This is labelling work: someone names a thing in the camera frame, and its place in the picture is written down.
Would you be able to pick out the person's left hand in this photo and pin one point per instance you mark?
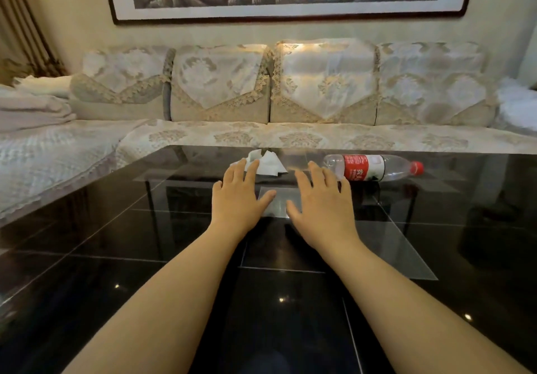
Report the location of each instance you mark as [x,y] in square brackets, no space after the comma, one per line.
[237,208]

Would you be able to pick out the person's right hand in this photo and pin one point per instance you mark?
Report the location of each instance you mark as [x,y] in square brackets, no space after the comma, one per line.
[327,218]

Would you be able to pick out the person's left little finger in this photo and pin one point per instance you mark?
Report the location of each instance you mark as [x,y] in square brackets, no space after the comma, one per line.
[217,191]

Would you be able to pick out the person's left middle finger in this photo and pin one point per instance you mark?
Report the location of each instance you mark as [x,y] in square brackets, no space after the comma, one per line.
[240,172]

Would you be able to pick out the person's left thumb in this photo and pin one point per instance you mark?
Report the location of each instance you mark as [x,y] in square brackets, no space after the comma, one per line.
[266,199]

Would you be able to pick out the person's right thumb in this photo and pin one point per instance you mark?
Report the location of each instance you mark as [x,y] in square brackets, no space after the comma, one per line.
[295,220]

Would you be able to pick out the person's right middle finger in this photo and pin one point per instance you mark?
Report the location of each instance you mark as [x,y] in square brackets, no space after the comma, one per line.
[317,176]

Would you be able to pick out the person's right little finger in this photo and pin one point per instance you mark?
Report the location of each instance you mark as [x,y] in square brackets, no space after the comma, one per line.
[346,190]

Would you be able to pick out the person's right forearm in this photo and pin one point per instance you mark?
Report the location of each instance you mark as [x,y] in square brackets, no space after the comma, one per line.
[402,319]

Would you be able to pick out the person's left forearm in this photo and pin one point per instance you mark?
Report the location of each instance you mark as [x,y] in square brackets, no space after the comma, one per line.
[168,311]

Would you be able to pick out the crumpled white tissue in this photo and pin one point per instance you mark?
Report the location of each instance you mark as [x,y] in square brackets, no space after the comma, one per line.
[268,164]

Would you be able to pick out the clear plastic bottle red label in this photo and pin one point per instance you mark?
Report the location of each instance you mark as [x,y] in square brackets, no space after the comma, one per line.
[365,167]

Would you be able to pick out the beige floral sofa seat cover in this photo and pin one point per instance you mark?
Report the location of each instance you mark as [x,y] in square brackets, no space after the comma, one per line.
[319,137]

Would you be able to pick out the beige lace-covered sofa back cushion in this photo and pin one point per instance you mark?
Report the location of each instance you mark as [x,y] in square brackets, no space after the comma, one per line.
[325,80]
[121,80]
[220,80]
[434,84]

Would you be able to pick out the white quilted sofa cover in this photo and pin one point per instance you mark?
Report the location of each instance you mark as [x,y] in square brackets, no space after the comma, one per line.
[54,160]

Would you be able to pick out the white fluffy cushion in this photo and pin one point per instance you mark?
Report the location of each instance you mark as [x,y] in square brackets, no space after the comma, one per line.
[518,105]

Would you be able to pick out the folded white towel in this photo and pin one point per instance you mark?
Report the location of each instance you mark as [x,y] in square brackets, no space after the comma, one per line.
[46,85]

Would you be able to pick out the folded pale blanket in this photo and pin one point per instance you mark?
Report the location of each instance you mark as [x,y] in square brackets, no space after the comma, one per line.
[29,111]

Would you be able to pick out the brown striped curtain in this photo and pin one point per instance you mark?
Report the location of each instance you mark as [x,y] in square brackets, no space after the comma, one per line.
[21,30]

